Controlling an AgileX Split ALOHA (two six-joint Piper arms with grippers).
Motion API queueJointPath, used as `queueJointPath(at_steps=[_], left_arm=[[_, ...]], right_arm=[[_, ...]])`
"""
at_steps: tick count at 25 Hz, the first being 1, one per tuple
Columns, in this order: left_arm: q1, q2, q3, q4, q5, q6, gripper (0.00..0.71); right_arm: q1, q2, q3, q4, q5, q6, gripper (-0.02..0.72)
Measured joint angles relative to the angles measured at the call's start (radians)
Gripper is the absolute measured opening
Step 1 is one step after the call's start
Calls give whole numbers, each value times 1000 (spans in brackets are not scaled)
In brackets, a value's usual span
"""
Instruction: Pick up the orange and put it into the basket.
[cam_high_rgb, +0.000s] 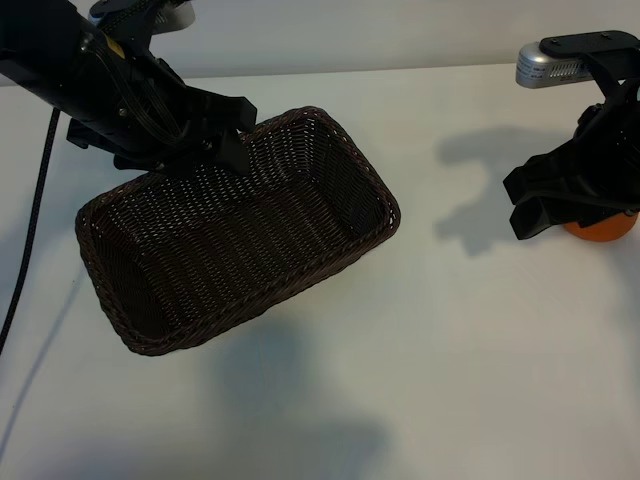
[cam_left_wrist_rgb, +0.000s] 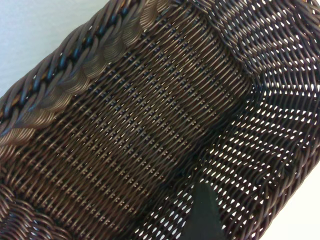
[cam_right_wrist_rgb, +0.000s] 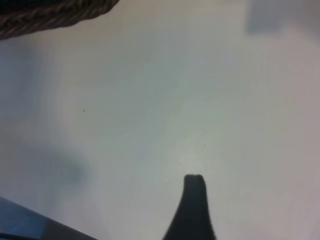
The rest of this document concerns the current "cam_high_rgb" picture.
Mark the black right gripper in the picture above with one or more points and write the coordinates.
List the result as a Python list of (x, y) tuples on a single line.
[(607, 170)]

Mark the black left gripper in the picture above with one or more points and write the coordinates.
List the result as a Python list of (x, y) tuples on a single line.
[(187, 150)]

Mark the orange citrus fruit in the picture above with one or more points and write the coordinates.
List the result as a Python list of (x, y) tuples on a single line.
[(600, 233)]

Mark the dark brown wicker basket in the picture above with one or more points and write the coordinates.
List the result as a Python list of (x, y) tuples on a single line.
[(240, 250)]

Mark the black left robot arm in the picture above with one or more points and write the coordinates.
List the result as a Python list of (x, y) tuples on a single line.
[(45, 55)]

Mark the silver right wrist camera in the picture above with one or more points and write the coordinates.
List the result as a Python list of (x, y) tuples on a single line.
[(550, 67)]

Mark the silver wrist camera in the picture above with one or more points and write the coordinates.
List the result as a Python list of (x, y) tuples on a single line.
[(172, 15), (550, 67)]

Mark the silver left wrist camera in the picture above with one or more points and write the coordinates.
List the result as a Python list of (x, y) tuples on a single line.
[(172, 15)]

